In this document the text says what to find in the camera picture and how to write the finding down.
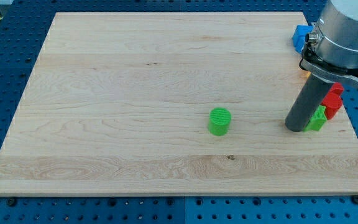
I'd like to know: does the red block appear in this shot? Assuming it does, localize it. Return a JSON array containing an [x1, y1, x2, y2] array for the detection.
[[321, 82, 344, 119]]

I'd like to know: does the light wooden board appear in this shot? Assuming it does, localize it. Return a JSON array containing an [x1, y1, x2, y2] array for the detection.
[[0, 12, 358, 197]]

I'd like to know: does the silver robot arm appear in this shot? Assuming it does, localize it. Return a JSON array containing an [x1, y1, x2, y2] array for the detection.
[[285, 0, 358, 132]]

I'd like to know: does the blue block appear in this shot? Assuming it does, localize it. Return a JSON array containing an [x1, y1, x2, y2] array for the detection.
[[292, 25, 313, 54]]

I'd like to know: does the green cylinder block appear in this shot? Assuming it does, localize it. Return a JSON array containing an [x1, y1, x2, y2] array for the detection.
[[208, 107, 232, 136]]

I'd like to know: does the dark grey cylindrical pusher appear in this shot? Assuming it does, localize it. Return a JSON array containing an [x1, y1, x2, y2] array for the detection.
[[285, 74, 334, 132]]

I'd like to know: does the green star block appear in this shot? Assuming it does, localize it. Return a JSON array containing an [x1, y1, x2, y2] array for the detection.
[[303, 105, 328, 132]]

